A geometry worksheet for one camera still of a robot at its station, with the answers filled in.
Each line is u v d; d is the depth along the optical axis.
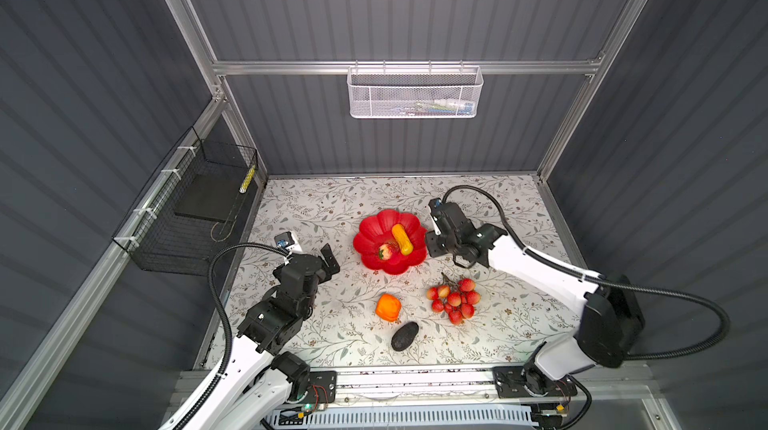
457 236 0.63
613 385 0.74
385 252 0.94
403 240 0.97
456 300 0.82
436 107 0.93
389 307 0.81
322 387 0.72
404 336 0.78
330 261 0.67
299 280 0.51
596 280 0.45
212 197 0.74
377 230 1.04
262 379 0.61
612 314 0.43
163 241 0.68
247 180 0.81
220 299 0.93
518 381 0.72
